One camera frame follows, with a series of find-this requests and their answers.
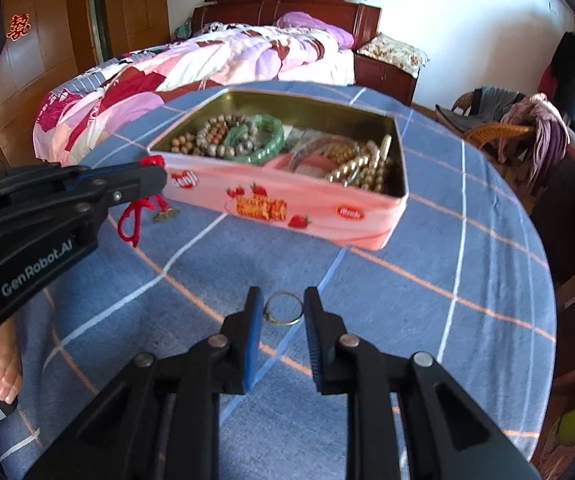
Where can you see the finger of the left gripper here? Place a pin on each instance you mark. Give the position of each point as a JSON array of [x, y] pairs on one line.
[[52, 177], [89, 200]]

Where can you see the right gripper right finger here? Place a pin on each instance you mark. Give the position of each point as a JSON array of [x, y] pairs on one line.
[[414, 400]]

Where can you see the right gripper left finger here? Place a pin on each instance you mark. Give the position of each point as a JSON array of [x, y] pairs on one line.
[[161, 413]]

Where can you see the red cord pendant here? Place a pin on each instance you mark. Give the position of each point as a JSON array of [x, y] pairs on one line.
[[156, 202]]

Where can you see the green jade bangle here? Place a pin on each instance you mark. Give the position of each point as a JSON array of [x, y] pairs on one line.
[[257, 139]]

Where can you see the pink bangle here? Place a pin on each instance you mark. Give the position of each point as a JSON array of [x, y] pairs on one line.
[[313, 165]]

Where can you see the thin silver bangle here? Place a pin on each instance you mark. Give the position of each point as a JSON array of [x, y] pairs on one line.
[[303, 150]]

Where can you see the brown wooden bead mala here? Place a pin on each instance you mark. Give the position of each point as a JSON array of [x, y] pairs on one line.
[[202, 142]]

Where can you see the left hand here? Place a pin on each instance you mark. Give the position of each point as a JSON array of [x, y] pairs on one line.
[[10, 367]]

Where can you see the blue plaid tablecloth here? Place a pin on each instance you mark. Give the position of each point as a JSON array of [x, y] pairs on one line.
[[463, 277]]

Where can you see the wooden wardrobe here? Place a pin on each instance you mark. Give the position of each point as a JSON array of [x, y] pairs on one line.
[[66, 37]]

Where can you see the bed with patchwork quilt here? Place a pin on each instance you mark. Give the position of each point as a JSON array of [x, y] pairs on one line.
[[83, 112]]

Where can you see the dark wooden headboard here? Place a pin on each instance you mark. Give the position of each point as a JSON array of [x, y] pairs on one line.
[[354, 16]]

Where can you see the pink metal tin box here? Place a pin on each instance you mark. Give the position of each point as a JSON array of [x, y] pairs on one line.
[[359, 203]]

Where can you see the purple pillow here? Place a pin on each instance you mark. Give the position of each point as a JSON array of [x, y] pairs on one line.
[[300, 19]]

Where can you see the wooden nightstand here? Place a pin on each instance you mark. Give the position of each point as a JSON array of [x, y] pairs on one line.
[[384, 78]]

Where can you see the wicker chair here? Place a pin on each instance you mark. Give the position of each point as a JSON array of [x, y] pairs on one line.
[[503, 145]]

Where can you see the floral cushion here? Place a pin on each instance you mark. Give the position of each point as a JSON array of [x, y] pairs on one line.
[[393, 52]]

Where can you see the purple clothes on chair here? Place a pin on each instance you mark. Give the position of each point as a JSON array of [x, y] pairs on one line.
[[550, 141]]

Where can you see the grey garment on chair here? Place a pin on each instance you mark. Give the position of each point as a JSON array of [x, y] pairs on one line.
[[477, 107]]

